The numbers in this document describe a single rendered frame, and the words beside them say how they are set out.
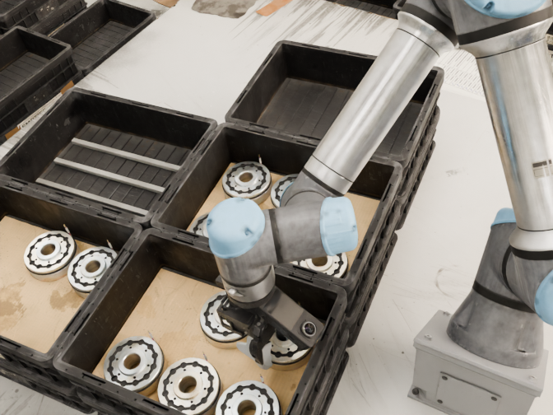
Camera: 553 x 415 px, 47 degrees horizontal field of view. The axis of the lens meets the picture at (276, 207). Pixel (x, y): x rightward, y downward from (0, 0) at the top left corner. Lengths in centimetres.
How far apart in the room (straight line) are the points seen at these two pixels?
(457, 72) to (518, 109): 97
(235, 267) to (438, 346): 36
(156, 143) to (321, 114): 39
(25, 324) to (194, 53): 101
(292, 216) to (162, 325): 45
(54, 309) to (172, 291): 23
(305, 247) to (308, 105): 74
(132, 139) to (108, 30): 132
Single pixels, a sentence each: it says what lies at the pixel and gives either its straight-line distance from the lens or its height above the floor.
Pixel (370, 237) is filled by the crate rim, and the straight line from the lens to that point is 111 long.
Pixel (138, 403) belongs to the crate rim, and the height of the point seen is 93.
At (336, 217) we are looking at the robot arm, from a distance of 82.
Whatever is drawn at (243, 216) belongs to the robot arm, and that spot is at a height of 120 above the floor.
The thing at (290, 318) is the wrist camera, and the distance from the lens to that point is 95.
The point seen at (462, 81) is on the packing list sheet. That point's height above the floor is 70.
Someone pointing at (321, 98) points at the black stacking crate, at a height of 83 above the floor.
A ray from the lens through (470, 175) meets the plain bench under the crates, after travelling 153.
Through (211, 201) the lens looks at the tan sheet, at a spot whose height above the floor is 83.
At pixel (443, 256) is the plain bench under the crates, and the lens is 138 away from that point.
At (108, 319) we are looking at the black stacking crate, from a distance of 116.
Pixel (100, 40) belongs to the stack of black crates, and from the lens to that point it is 275.
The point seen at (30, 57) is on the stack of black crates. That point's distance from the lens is 258.
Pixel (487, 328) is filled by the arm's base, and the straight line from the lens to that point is 105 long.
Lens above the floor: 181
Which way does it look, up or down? 49 degrees down
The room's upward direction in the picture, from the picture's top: 10 degrees counter-clockwise
